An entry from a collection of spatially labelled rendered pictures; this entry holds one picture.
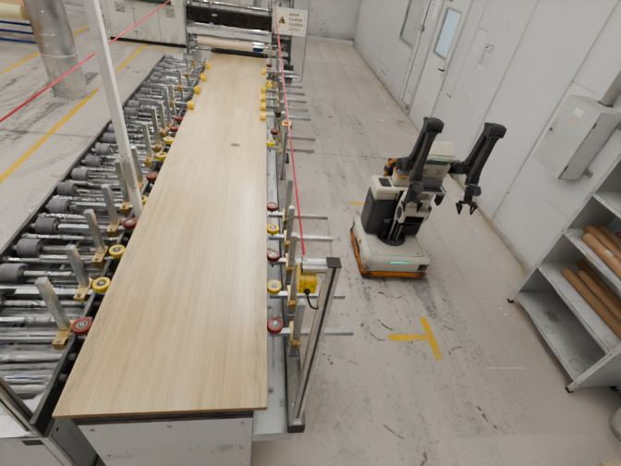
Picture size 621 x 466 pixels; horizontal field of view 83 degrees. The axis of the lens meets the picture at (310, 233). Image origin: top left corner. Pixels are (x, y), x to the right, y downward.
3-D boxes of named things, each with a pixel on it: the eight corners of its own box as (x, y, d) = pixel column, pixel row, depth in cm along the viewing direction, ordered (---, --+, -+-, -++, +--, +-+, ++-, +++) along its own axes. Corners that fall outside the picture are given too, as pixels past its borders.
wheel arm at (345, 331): (351, 331, 188) (353, 326, 185) (352, 337, 185) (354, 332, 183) (270, 332, 181) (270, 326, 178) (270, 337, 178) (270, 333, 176)
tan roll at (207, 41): (286, 54, 542) (287, 44, 534) (287, 55, 532) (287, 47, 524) (190, 42, 519) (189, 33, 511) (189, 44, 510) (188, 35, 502)
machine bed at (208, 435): (260, 117, 585) (262, 62, 529) (249, 477, 200) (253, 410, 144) (217, 114, 574) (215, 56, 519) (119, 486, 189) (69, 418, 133)
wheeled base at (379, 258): (348, 231, 378) (353, 213, 362) (404, 234, 387) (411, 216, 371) (360, 278, 327) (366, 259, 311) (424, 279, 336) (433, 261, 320)
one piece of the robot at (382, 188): (356, 226, 364) (376, 153, 311) (406, 228, 372) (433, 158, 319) (362, 249, 339) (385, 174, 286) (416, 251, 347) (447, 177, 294)
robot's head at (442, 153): (419, 146, 266) (428, 139, 251) (444, 148, 269) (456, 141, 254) (419, 165, 264) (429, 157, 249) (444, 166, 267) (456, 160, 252)
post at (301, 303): (295, 354, 190) (305, 298, 160) (295, 361, 188) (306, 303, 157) (288, 354, 190) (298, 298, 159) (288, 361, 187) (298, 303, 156)
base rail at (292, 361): (277, 80, 549) (277, 74, 543) (303, 432, 164) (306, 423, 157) (272, 80, 548) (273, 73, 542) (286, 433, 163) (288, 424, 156)
